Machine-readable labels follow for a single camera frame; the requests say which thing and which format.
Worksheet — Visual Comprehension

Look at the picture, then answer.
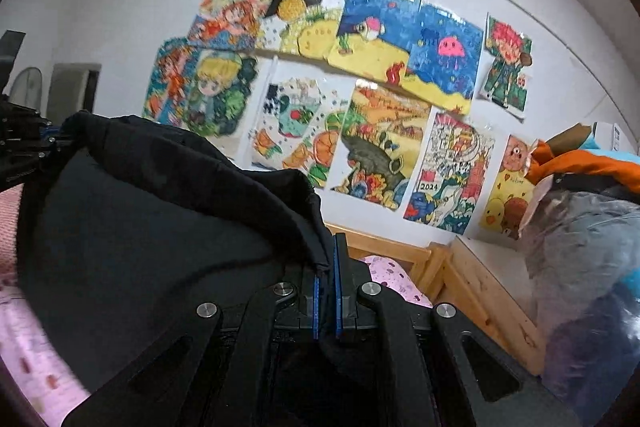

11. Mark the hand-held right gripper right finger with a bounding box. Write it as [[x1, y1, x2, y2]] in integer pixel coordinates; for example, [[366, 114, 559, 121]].
[[332, 232, 584, 427]]

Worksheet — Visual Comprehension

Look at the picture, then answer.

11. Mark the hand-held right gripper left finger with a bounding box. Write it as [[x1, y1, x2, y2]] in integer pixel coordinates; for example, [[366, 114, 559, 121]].
[[62, 268, 322, 427]]

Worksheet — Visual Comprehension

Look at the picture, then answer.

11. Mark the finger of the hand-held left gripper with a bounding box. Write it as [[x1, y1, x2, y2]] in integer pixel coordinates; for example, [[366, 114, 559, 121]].
[[0, 133, 77, 160], [0, 98, 57, 134]]

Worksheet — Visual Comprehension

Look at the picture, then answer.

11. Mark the black jacket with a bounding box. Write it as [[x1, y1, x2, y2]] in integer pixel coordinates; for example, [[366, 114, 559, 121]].
[[17, 109, 376, 427]]

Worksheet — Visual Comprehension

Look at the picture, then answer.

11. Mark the standing fan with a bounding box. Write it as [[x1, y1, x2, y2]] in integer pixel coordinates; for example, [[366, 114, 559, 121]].
[[9, 66, 44, 106]]

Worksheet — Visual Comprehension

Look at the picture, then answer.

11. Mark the red checked cloth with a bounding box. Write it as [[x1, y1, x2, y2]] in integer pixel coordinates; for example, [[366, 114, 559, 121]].
[[0, 184, 26, 269]]

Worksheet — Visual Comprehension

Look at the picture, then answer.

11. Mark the orange-haired figure blue drawing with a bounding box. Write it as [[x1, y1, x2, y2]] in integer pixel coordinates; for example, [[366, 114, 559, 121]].
[[141, 37, 202, 126]]

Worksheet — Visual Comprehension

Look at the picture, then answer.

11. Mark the orange landscape drawing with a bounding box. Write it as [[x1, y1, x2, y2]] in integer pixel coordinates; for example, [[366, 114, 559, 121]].
[[329, 78, 434, 211]]

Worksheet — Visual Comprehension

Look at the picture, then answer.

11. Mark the city tower drawing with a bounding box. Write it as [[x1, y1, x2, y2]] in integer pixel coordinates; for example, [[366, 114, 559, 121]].
[[401, 108, 497, 236]]

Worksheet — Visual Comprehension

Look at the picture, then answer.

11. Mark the pink fruit-print blanket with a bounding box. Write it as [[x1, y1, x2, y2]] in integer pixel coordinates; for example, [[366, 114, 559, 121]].
[[0, 184, 434, 427]]

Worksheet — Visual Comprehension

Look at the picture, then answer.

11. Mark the drink and oranges drawing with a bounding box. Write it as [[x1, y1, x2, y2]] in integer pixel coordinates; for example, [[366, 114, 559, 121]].
[[246, 58, 354, 188]]

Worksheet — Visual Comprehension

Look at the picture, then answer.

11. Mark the yellow chick drawing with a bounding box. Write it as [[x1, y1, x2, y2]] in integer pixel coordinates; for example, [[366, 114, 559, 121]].
[[479, 133, 547, 241]]

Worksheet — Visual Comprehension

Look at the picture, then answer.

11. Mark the blond figure drawing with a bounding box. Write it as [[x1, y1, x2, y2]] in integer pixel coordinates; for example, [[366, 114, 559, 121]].
[[184, 48, 262, 141]]

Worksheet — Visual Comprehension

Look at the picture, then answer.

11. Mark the orange-haired girl drawing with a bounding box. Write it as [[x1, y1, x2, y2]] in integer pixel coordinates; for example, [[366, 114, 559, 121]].
[[187, 0, 274, 51]]

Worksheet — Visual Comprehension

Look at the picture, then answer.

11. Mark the clear plastic bag of bedding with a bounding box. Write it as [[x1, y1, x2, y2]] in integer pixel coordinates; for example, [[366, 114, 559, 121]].
[[519, 186, 640, 414]]

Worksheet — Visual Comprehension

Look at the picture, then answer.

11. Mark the pink jellyfish drawing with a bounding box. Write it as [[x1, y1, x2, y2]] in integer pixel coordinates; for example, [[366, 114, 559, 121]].
[[404, 3, 486, 116]]

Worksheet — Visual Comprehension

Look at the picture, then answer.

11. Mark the blue sea fish drawing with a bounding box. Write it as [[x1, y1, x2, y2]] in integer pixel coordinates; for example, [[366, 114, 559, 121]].
[[327, 0, 424, 86]]

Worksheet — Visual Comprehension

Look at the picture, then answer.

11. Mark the pineapple drawing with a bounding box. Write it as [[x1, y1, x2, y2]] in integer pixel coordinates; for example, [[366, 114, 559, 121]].
[[259, 0, 352, 68]]

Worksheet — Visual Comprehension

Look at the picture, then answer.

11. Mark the orange cloth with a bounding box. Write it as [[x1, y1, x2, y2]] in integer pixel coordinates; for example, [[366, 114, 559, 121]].
[[529, 138, 640, 196]]

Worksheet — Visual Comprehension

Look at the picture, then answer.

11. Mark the red-haired figure drawing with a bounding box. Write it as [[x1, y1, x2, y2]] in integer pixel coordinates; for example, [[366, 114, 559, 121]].
[[479, 11, 534, 116]]

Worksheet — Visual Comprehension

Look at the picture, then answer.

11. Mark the white box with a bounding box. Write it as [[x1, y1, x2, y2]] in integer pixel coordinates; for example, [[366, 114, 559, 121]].
[[591, 121, 640, 154]]

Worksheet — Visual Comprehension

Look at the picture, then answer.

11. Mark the grey wall panel door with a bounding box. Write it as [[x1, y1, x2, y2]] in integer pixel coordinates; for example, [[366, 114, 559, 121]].
[[46, 62, 102, 116]]

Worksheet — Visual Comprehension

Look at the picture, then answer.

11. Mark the wooden bed frame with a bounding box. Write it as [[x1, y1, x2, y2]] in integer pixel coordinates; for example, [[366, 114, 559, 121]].
[[322, 222, 549, 376]]

